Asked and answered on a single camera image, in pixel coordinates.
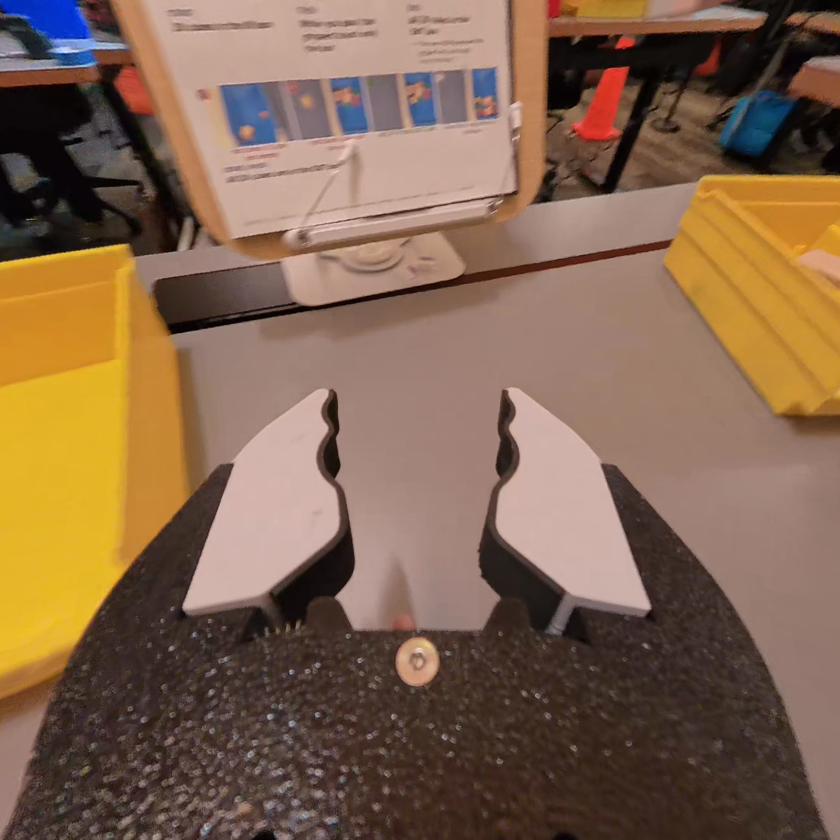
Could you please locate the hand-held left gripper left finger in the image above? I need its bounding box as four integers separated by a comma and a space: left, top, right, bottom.
182, 387, 357, 643

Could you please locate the blue storage bin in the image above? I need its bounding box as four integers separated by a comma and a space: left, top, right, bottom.
0, 0, 98, 67

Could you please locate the pile of mixed wooden cubes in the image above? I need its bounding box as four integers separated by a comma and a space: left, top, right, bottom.
791, 223, 840, 290

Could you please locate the wooden background table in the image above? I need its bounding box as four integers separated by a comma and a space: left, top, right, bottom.
0, 41, 135, 89
548, 5, 840, 39

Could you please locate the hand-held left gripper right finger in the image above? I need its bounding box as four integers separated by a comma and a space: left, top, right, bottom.
478, 387, 652, 639

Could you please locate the orange traffic cone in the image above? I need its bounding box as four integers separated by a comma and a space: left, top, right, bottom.
570, 66, 632, 143

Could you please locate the clipboard with instruction sheet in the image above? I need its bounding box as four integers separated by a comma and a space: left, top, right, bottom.
110, 0, 550, 261

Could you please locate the yellow plastic bin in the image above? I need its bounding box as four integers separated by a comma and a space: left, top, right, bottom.
0, 243, 193, 700
663, 174, 840, 418

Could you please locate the white stand base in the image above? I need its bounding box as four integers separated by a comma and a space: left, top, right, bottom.
281, 231, 468, 307

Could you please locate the black flat board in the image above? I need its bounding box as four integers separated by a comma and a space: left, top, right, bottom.
153, 261, 298, 327

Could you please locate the blue bag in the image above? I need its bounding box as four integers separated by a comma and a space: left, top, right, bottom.
717, 91, 796, 158

